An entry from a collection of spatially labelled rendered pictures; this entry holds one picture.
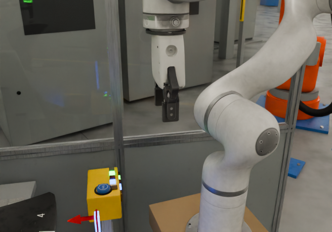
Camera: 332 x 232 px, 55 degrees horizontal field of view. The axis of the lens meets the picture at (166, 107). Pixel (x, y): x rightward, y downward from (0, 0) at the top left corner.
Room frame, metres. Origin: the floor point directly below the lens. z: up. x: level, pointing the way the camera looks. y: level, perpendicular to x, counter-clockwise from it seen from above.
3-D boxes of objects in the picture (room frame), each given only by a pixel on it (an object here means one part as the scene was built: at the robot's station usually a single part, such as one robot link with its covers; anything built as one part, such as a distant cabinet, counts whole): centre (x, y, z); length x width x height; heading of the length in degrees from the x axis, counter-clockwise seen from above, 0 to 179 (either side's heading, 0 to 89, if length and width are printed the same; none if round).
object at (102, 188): (0.82, 0.19, 1.08); 0.04 x 0.04 x 0.02
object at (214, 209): (0.71, -0.15, 1.09); 0.19 x 0.19 x 0.18
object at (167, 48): (0.60, 0.00, 1.54); 0.10 x 0.07 x 0.11; 11
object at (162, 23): (0.60, 0.00, 1.60); 0.09 x 0.08 x 0.03; 11
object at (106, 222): (0.86, 0.20, 0.92); 0.03 x 0.03 x 0.12; 11
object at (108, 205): (0.86, 0.20, 1.02); 0.16 x 0.10 x 0.11; 11
